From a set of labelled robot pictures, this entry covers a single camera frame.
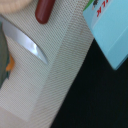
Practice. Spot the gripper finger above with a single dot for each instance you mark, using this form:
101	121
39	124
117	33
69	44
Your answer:
4	57

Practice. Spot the yellow bread loaf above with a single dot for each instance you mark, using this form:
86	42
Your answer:
11	64

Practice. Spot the red toy sausage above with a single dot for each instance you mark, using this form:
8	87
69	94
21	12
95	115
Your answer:
43	10

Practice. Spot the light blue milk carton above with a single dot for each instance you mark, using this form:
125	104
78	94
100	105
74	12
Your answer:
108	22

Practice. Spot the tan round plate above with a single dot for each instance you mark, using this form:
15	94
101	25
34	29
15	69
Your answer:
9	6

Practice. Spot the beige woven placemat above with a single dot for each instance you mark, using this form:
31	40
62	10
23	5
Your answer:
34	92

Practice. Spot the wooden handled knife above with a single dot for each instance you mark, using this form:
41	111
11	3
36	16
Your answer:
21	38

